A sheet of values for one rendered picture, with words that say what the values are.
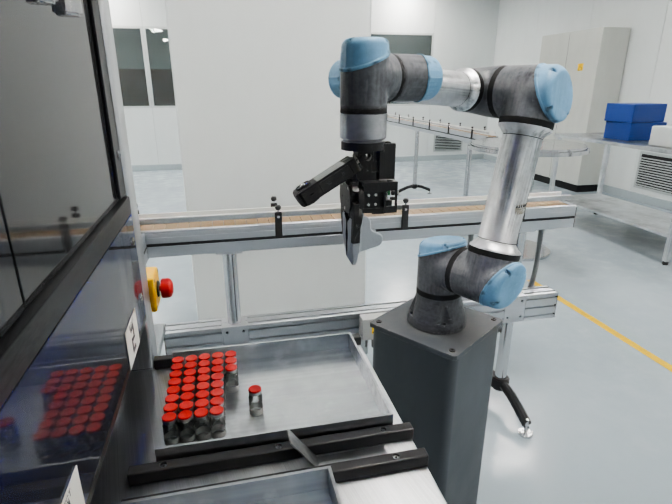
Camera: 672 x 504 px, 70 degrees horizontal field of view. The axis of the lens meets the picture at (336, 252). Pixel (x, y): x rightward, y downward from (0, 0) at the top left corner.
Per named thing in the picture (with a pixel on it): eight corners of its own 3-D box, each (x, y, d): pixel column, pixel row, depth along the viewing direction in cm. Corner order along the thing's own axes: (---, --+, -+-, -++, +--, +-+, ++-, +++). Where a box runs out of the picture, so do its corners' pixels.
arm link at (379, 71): (404, 37, 73) (362, 34, 68) (401, 113, 77) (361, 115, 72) (369, 41, 79) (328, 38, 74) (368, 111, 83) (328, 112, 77)
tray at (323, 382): (157, 470, 66) (154, 449, 65) (174, 368, 90) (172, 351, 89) (392, 433, 73) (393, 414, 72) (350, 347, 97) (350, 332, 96)
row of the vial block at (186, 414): (179, 445, 71) (176, 419, 69) (187, 377, 87) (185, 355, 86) (195, 443, 71) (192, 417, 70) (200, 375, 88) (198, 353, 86)
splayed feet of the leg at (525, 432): (520, 440, 198) (525, 412, 194) (463, 373, 244) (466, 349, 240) (537, 437, 200) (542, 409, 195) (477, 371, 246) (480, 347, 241)
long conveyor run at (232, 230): (49, 267, 151) (39, 218, 146) (64, 251, 165) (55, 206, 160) (576, 228, 192) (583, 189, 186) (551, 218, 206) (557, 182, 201)
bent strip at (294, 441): (291, 479, 65) (290, 443, 63) (288, 463, 68) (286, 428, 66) (390, 461, 68) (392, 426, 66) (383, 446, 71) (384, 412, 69)
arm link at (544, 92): (468, 292, 123) (522, 72, 113) (521, 313, 112) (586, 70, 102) (439, 294, 115) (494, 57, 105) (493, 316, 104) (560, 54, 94)
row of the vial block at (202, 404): (195, 443, 71) (192, 417, 70) (200, 375, 88) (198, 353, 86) (211, 441, 72) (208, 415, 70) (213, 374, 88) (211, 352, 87)
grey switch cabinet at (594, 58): (574, 192, 652) (601, 26, 585) (522, 177, 763) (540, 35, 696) (601, 191, 661) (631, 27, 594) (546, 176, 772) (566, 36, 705)
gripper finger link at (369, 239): (384, 268, 83) (385, 216, 80) (350, 271, 82) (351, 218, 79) (378, 262, 86) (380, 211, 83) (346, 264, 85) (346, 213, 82)
